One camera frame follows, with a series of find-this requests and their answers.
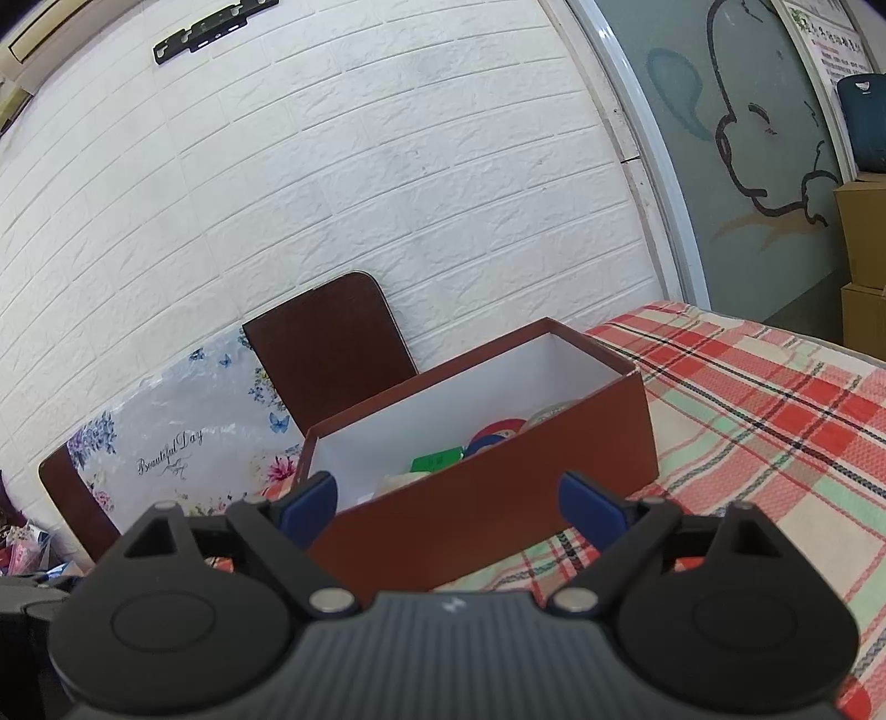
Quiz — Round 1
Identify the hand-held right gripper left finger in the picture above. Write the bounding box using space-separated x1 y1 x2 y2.
102 471 362 618

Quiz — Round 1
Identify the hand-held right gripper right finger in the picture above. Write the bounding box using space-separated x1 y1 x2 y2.
552 470 786 618

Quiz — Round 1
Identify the clear tape roll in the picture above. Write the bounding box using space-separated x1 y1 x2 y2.
521 399 584 431

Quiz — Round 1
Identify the brown cardboard box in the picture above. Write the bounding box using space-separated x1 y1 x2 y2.
296 317 660 605

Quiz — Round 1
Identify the blue and red tape roll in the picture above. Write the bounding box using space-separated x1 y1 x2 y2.
463 417 527 459

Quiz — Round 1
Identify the plain green box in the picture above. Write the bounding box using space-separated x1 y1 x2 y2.
410 447 465 475

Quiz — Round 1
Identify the pink patterned packaging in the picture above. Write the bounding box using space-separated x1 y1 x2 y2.
0 521 84 579

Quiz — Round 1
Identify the floral plastic bag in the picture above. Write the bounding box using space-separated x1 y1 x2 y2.
66 330 307 519

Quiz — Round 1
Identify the brown headboard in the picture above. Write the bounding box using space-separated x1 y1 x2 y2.
39 271 419 560

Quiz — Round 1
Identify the plaid blanket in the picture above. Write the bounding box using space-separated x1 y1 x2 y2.
432 300 886 720

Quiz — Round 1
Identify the stack of cardboard boxes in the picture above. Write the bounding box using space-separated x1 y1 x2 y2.
832 172 886 362

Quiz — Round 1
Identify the glass door with cartoon drawing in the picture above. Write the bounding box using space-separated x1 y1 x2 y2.
591 0 863 347

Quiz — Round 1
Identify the dark blue chair back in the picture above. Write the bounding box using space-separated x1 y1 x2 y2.
835 73 886 176

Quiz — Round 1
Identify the white air conditioner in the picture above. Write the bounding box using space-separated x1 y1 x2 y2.
0 0 98 132

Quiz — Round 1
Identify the white door frame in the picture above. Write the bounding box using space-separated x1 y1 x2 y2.
538 0 714 309

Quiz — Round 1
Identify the black wall bracket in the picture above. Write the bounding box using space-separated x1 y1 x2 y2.
152 0 281 65

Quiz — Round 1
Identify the wall poster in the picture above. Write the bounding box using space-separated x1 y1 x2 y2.
771 0 879 88

